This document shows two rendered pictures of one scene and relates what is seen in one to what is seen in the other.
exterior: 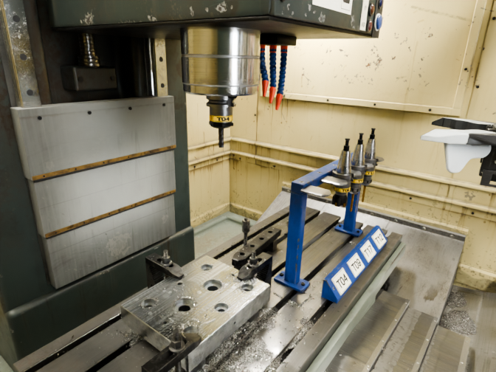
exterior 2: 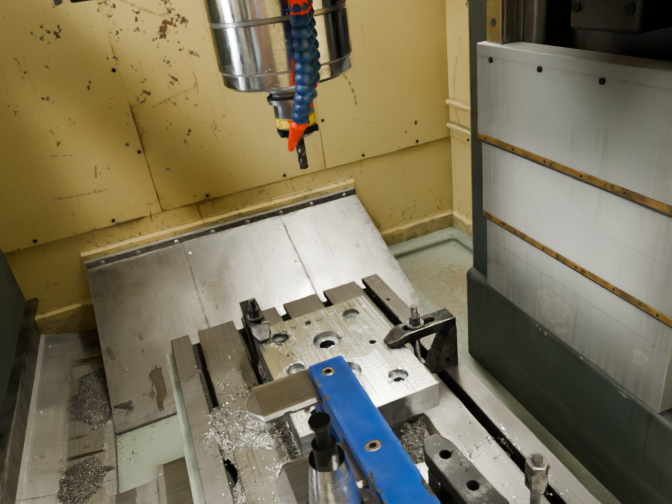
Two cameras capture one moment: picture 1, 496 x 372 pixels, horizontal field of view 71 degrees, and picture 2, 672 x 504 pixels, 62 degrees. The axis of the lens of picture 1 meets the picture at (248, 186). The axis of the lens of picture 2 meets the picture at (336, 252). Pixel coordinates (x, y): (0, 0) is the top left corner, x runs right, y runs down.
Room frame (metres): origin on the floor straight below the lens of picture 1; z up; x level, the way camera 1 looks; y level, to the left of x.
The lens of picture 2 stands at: (1.18, -0.49, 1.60)
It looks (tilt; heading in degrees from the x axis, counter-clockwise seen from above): 28 degrees down; 126
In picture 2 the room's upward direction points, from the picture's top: 9 degrees counter-clockwise
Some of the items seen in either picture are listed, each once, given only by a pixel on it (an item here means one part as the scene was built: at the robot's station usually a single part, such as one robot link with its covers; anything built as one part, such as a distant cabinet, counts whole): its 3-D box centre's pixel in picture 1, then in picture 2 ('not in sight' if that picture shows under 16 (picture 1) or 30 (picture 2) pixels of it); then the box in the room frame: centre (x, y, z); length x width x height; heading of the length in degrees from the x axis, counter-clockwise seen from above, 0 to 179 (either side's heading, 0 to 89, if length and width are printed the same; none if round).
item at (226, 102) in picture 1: (221, 100); (290, 88); (0.75, 0.06, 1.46); 0.06 x 0.06 x 0.03
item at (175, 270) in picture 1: (165, 273); (419, 339); (0.82, 0.22, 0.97); 0.13 x 0.03 x 0.15; 53
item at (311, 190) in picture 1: (317, 191); (280, 397); (0.87, -0.19, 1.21); 0.07 x 0.05 x 0.01; 53
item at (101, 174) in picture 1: (114, 184); (570, 213); (1.02, 0.42, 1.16); 0.48 x 0.05 x 0.51; 143
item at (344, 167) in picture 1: (345, 161); (333, 489); (1.00, -0.28, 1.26); 0.04 x 0.04 x 0.07
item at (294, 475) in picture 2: (335, 181); (317, 478); (0.95, -0.25, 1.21); 0.07 x 0.05 x 0.01; 53
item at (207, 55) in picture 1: (221, 62); (279, 23); (0.75, 0.06, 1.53); 0.16 x 0.16 x 0.12
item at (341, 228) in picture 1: (353, 196); not in sight; (1.25, -0.41, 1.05); 0.10 x 0.05 x 0.30; 53
